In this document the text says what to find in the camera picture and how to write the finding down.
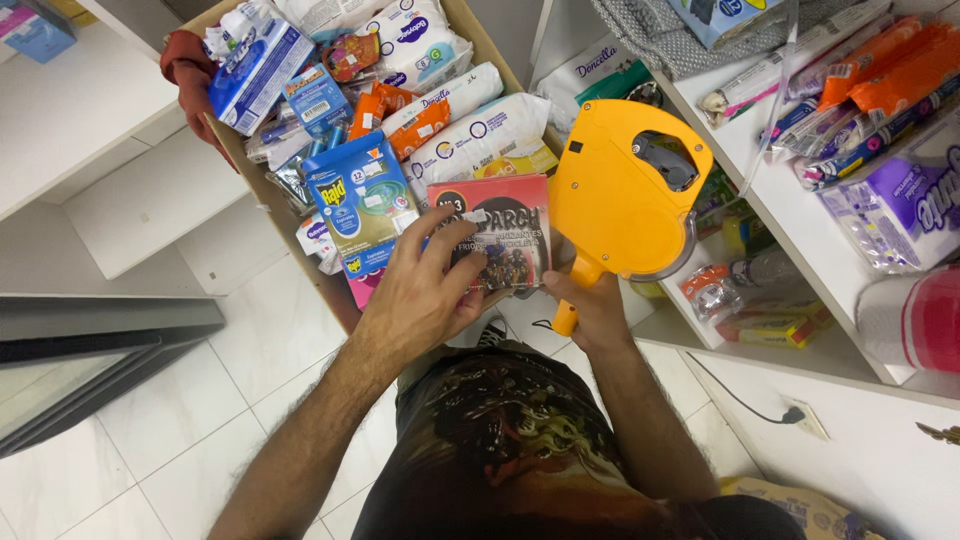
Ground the person's right hand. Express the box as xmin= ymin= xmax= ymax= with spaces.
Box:
xmin=540 ymin=268 xmax=640 ymax=357

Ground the person's left hand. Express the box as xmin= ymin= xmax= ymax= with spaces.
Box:
xmin=352 ymin=204 xmax=491 ymax=367

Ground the red black patch kit box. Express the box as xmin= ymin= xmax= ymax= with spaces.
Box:
xmin=425 ymin=174 xmax=555 ymax=296

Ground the yellow price label gun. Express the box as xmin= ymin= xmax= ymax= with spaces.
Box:
xmin=546 ymin=99 xmax=716 ymax=338

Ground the pink box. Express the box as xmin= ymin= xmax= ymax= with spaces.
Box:
xmin=345 ymin=266 xmax=393 ymax=311

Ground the blue green mosquito coil box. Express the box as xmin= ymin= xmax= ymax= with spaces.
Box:
xmin=340 ymin=238 xmax=400 ymax=281
xmin=300 ymin=133 xmax=420 ymax=261

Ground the person's black white shoe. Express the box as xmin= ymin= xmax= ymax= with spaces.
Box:
xmin=475 ymin=315 xmax=510 ymax=351

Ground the person's dark printed shirt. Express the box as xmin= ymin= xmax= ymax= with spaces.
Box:
xmin=351 ymin=340 xmax=808 ymax=540

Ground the orange snack packet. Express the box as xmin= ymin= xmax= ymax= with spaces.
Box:
xmin=385 ymin=98 xmax=453 ymax=162
xmin=370 ymin=80 xmax=419 ymax=115
xmin=345 ymin=90 xmax=387 ymax=143

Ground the yellow red box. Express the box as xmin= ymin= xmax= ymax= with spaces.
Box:
xmin=714 ymin=298 xmax=835 ymax=351

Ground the white diaper packet yellow corner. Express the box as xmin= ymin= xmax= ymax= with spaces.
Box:
xmin=403 ymin=92 xmax=561 ymax=202

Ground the brown cardboard carton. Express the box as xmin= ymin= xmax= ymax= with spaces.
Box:
xmin=178 ymin=0 xmax=573 ymax=336

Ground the white sanitary pad packet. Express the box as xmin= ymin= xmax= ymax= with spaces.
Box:
xmin=381 ymin=61 xmax=506 ymax=138

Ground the white shelf unit with goods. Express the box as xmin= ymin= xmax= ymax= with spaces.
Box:
xmin=528 ymin=0 xmax=960 ymax=411

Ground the small blue card packet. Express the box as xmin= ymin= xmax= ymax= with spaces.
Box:
xmin=281 ymin=63 xmax=354 ymax=141

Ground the white green pad packet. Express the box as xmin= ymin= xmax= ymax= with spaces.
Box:
xmin=535 ymin=33 xmax=655 ymax=134

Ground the colourful patterned pouch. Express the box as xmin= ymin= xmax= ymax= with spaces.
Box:
xmin=321 ymin=30 xmax=383 ymax=84

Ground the white diaper packet purple print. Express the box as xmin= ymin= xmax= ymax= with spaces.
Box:
xmin=351 ymin=0 xmax=476 ymax=96

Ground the blue white box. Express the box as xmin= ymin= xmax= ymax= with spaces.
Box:
xmin=207 ymin=18 xmax=317 ymax=138

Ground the grey knitted cloth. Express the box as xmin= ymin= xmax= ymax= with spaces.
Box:
xmin=588 ymin=0 xmax=894 ymax=83

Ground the red cloth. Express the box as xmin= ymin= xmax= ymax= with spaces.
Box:
xmin=159 ymin=29 xmax=235 ymax=168

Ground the red white paper roll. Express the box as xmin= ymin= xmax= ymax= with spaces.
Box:
xmin=854 ymin=261 xmax=960 ymax=375

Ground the purple white napkin pack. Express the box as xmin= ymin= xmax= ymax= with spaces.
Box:
xmin=816 ymin=111 xmax=960 ymax=276

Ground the grey glass display case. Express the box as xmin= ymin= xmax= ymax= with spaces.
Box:
xmin=0 ymin=294 xmax=227 ymax=461

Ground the white empty shelf unit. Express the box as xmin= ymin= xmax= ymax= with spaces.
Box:
xmin=0 ymin=0 xmax=295 ymax=298

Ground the heap of orange packets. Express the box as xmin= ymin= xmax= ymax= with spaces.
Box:
xmin=816 ymin=13 xmax=960 ymax=115

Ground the light blue box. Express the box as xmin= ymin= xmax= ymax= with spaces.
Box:
xmin=0 ymin=0 xmax=78 ymax=66

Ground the black cable with plug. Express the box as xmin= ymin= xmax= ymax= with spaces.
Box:
xmin=685 ymin=350 xmax=808 ymax=426

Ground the white wall socket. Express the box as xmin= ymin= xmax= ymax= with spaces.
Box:
xmin=780 ymin=396 xmax=831 ymax=443

